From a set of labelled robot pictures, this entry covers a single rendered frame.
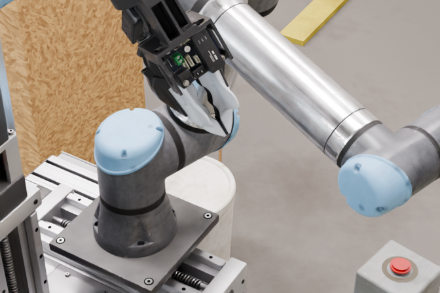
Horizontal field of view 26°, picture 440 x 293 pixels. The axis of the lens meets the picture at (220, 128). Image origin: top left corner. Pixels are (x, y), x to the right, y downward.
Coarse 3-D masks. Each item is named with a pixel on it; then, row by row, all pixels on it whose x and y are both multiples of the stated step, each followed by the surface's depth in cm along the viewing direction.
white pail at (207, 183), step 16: (208, 160) 293; (176, 176) 287; (192, 176) 287; (208, 176) 287; (224, 176) 287; (176, 192) 278; (192, 192) 282; (208, 192) 282; (224, 192) 282; (208, 208) 276; (224, 208) 276; (224, 224) 282; (208, 240) 280; (224, 240) 286; (224, 256) 292
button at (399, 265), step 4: (392, 260) 180; (396, 260) 179; (400, 260) 179; (404, 260) 179; (392, 264) 178; (396, 264) 178; (400, 264) 178; (404, 264) 178; (408, 264) 178; (392, 268) 178; (396, 268) 177; (400, 268) 177; (404, 268) 177; (408, 268) 178; (396, 272) 177; (400, 272) 177; (404, 272) 177; (408, 272) 178
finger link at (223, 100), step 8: (208, 72) 106; (216, 72) 105; (200, 80) 107; (208, 80) 107; (216, 80) 106; (208, 88) 107; (216, 88) 107; (224, 88) 105; (208, 96) 109; (216, 96) 108; (224, 96) 107; (232, 96) 104; (216, 104) 108; (224, 104) 108; (232, 104) 106; (216, 112) 110; (224, 112) 109; (224, 120) 109; (224, 128) 109
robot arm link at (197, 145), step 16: (256, 0) 136; (272, 0) 138; (160, 112) 164; (176, 112) 161; (176, 128) 162; (192, 128) 161; (192, 144) 163; (208, 144) 165; (224, 144) 170; (192, 160) 166
